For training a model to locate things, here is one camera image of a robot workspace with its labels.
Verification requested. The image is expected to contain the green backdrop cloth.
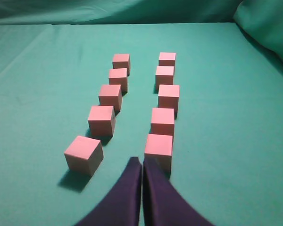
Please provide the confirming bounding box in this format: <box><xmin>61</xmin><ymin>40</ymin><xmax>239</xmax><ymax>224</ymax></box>
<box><xmin>0</xmin><ymin>0</ymin><xmax>283</xmax><ymax>71</ymax></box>

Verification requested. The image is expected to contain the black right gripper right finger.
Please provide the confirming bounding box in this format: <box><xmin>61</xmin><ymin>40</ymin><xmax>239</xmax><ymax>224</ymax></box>
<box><xmin>143</xmin><ymin>157</ymin><xmax>212</xmax><ymax>226</ymax></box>

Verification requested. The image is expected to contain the pink cube column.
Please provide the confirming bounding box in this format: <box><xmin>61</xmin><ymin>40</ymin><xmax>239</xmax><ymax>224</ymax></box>
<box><xmin>112</xmin><ymin>53</ymin><xmax>131</xmax><ymax>76</ymax></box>
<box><xmin>158</xmin><ymin>52</ymin><xmax>176</xmax><ymax>66</ymax></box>
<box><xmin>150</xmin><ymin>108</ymin><xmax>175</xmax><ymax>136</ymax></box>
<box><xmin>155</xmin><ymin>66</ymin><xmax>175</xmax><ymax>86</ymax></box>
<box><xmin>99</xmin><ymin>84</ymin><xmax>122</xmax><ymax>112</ymax></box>
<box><xmin>108</xmin><ymin>68</ymin><xmax>128</xmax><ymax>93</ymax></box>
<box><xmin>158</xmin><ymin>84</ymin><xmax>180</xmax><ymax>114</ymax></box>
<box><xmin>87</xmin><ymin>105</ymin><xmax>116</xmax><ymax>137</ymax></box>
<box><xmin>144</xmin><ymin>134</ymin><xmax>173</xmax><ymax>177</ymax></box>
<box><xmin>64</xmin><ymin>136</ymin><xmax>104</xmax><ymax>177</ymax></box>

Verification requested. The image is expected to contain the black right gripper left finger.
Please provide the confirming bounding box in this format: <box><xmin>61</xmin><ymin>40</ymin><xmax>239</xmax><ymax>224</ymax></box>
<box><xmin>76</xmin><ymin>157</ymin><xmax>142</xmax><ymax>226</ymax></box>

